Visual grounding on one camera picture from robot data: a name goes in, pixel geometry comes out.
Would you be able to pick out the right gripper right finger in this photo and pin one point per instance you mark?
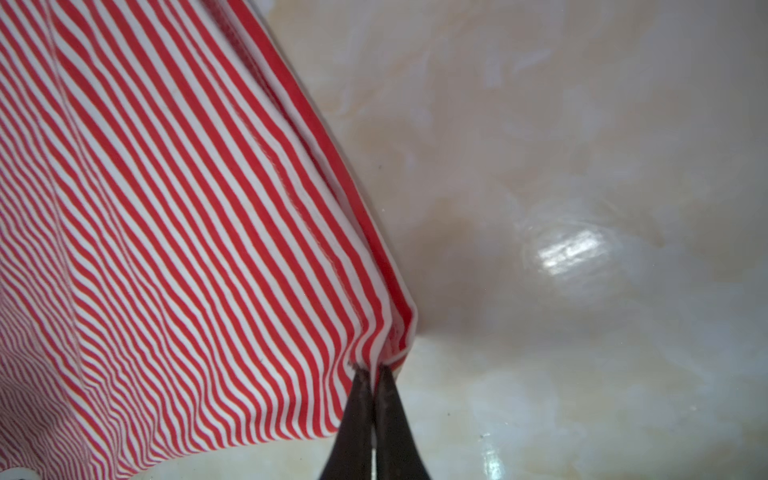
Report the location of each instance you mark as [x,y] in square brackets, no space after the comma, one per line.
[397,456]

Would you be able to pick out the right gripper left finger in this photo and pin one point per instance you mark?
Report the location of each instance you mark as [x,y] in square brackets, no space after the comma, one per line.
[351,455]

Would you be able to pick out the red white striped tank top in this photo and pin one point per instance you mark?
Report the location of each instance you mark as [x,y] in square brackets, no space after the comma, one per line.
[187,264]

